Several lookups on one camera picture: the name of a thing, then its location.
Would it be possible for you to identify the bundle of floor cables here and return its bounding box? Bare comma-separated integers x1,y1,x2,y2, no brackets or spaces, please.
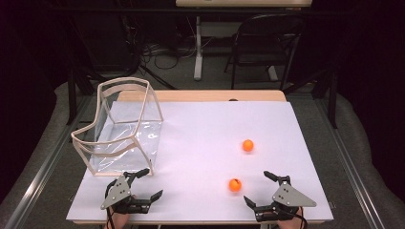
139,15,218,72

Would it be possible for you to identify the black stand post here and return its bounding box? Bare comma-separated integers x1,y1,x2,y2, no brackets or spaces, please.
66,62,77,126
329,71,339,130

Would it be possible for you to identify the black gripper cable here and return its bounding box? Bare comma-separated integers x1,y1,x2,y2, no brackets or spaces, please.
286,208,309,229
105,206,117,229

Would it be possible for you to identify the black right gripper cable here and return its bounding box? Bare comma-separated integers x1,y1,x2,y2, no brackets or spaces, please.
286,208,309,229

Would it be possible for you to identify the person's right hand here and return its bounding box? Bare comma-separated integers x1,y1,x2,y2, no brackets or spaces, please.
276,206,309,229

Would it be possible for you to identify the metal floor rail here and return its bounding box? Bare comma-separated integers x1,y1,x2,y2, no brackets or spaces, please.
312,97,387,229
2,94,94,229

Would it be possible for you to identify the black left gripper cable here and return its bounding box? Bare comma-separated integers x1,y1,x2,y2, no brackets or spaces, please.
105,206,117,229

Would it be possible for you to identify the white desk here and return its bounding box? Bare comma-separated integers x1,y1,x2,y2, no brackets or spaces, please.
175,0,313,82

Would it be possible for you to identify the orange ball with black mark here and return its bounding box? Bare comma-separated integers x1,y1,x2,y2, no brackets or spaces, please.
227,177,243,193

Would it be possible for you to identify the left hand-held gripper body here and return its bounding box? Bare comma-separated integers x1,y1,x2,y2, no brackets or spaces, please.
100,173,151,215

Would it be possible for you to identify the clear plastic bag beige trim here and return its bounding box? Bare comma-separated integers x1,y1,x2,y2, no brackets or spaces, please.
70,76,165,177

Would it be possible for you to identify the wooden table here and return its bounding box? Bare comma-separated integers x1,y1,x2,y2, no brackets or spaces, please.
65,89,335,225

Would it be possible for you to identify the person's left hand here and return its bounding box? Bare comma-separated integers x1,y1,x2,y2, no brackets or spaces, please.
106,211,131,229

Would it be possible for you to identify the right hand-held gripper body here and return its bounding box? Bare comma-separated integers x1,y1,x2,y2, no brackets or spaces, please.
254,175,318,223

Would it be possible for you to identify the white table cover sheet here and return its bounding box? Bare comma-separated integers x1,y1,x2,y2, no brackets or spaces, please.
65,100,335,223

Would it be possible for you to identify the plain orange ball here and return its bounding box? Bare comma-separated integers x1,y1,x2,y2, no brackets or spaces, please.
242,138,255,153

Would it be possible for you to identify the black folding chair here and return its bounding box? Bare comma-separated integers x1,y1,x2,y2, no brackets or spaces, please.
223,13,304,92

